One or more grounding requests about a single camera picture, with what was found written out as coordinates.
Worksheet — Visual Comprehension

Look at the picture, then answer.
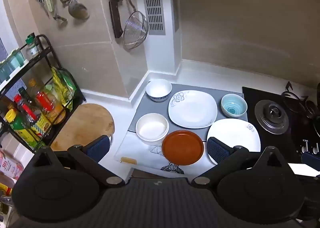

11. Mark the black metal rack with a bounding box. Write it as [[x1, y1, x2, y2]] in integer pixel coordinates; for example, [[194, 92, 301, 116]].
[[0, 34, 87, 153]]

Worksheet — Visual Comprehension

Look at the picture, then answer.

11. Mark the black glass gas stove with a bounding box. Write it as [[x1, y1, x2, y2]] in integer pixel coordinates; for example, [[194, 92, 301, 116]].
[[242, 86, 320, 166]]

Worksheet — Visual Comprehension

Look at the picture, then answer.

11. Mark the round metal stove burner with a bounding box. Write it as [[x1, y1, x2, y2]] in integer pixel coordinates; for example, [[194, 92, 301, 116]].
[[254, 100, 290, 135]]

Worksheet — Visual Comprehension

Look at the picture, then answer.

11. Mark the green-capped spice jar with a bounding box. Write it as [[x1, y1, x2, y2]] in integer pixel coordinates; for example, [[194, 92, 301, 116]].
[[26, 33, 42, 58]]

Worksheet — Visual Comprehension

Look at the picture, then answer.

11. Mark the white square plate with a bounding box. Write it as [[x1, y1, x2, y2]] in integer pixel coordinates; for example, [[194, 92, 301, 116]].
[[207, 118, 261, 165]]

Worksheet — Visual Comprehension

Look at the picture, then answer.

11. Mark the dark bottle with red cap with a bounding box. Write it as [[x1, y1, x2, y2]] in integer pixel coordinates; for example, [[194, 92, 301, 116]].
[[14, 94, 42, 124]]

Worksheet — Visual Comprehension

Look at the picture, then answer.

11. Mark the grey and white dish mat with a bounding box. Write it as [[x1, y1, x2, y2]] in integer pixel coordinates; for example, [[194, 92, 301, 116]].
[[114, 83, 248, 175]]

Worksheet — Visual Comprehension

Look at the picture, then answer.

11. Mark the grey vent grille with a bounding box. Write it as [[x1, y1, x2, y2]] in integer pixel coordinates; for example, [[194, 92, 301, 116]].
[[139, 0, 167, 35]]

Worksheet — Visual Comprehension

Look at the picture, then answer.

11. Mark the yellow green snack bag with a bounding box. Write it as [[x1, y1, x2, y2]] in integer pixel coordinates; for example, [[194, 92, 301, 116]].
[[50, 67, 77, 111]]

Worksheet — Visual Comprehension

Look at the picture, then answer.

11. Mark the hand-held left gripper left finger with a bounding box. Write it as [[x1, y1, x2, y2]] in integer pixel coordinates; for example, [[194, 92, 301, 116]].
[[32, 135, 125, 188]]

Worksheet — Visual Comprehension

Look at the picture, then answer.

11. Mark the square plate with grey flowers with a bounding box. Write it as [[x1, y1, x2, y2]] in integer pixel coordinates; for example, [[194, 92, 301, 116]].
[[168, 90, 218, 129]]

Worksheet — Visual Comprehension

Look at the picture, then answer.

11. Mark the dark cleaver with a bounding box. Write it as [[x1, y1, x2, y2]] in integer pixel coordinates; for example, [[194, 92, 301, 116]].
[[106, 0, 124, 39]]

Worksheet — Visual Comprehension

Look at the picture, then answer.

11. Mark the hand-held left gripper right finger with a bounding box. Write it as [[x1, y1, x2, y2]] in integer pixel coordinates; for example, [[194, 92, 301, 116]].
[[191, 137, 288, 190]]

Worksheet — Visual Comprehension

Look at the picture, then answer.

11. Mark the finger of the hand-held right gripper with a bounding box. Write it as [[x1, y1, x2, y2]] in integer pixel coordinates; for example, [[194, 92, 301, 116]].
[[301, 152, 320, 165]]

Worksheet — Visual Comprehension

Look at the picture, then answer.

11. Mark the teal jar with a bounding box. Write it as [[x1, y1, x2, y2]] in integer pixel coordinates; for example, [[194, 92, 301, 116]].
[[0, 59, 12, 82], [6, 48, 25, 69]]

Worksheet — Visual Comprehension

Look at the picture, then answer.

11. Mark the round wooden cutting board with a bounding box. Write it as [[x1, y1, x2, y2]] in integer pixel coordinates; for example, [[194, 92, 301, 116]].
[[50, 103, 115, 152]]

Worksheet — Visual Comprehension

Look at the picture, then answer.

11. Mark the oil bottle with red label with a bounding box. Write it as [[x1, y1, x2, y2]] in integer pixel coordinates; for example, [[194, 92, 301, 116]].
[[29, 79, 67, 124]]

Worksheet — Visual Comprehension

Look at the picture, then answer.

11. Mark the black pot support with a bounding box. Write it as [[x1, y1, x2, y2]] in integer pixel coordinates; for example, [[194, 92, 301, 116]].
[[281, 82, 320, 121]]

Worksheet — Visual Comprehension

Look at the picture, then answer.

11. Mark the white bowl with blue pattern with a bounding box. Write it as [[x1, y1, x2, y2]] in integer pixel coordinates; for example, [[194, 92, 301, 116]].
[[146, 79, 172, 103]]

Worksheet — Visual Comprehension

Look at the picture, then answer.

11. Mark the plain white straight-sided bowl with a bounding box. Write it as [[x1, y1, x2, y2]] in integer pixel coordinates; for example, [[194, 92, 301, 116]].
[[135, 113, 170, 146]]

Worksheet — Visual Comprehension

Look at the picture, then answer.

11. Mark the teal glazed bowl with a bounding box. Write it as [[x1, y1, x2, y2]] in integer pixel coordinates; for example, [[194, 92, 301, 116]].
[[221, 93, 248, 118]]

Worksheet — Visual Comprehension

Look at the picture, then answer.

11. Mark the green bottle with yellow cap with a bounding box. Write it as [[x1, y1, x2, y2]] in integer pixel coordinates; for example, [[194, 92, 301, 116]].
[[5, 109, 46, 150]]

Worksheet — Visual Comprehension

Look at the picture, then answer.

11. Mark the pink package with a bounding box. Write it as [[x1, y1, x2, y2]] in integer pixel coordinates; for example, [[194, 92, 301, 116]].
[[0, 149, 24, 181]]

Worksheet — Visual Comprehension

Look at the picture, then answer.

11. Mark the brown round plate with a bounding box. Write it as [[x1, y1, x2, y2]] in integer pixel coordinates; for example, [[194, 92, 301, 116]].
[[162, 130, 204, 166]]

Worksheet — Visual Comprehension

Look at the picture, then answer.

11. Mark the metal mesh strainer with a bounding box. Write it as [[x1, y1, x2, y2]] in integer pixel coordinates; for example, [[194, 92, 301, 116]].
[[117, 0, 149, 50]]

